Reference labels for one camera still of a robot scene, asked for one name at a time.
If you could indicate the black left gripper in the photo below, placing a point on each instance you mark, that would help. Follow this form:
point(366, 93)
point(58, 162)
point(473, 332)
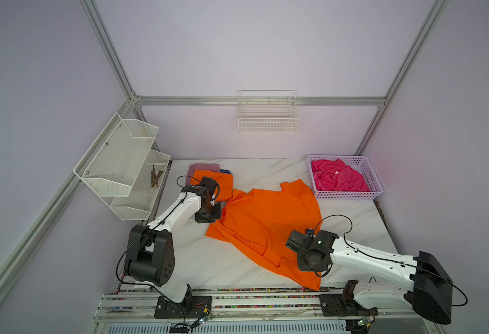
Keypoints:
point(217, 216)

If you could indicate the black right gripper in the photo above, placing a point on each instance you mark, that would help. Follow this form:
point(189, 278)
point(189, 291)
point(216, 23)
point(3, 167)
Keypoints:
point(301, 264)

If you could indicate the orange t-shirt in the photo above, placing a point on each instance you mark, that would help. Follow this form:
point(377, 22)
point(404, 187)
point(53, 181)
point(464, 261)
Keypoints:
point(224, 180)
point(259, 223)

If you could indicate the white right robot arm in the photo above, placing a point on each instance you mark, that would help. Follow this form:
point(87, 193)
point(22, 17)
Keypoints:
point(417, 282)

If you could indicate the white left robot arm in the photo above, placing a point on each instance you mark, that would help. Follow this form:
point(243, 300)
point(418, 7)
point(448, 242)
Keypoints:
point(150, 258)

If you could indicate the folded orange t-shirt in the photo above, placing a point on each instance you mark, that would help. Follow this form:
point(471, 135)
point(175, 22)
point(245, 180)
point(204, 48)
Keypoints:
point(224, 180)

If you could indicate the folded mauve t-shirt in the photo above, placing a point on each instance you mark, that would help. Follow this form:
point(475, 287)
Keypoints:
point(200, 167)

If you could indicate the wooden clothespins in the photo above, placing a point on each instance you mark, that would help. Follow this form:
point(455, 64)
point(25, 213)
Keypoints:
point(156, 175)

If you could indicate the white mesh lower shelf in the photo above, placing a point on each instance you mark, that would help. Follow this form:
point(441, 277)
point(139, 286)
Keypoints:
point(139, 204)

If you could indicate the white mesh shelf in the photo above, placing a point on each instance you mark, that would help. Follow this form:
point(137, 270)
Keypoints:
point(111, 166)
point(139, 204)

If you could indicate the lilac perforated plastic basket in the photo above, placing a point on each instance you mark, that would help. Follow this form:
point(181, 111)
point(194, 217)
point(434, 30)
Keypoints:
point(359, 163)

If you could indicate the pink t-shirt in basket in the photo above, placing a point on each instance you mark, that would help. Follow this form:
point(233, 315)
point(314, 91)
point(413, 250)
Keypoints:
point(335, 175)

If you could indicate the white mesh upper shelf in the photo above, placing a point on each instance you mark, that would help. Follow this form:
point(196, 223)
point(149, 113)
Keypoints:
point(111, 166)

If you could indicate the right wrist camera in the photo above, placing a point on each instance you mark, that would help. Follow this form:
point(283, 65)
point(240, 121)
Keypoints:
point(309, 232)

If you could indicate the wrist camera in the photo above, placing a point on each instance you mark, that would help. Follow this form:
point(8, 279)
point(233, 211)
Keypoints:
point(309, 232)
point(212, 185)

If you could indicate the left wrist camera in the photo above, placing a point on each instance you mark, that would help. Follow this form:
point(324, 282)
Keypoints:
point(212, 185)

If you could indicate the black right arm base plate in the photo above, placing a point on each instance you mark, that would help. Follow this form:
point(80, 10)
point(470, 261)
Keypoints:
point(335, 305)

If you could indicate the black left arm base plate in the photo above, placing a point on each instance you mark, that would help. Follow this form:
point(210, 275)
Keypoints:
point(192, 307)

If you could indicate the white wire wall basket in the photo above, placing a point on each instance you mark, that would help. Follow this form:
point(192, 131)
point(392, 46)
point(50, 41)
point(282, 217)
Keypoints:
point(268, 112)

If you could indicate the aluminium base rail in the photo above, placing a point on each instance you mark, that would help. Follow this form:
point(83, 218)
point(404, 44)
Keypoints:
point(249, 310)

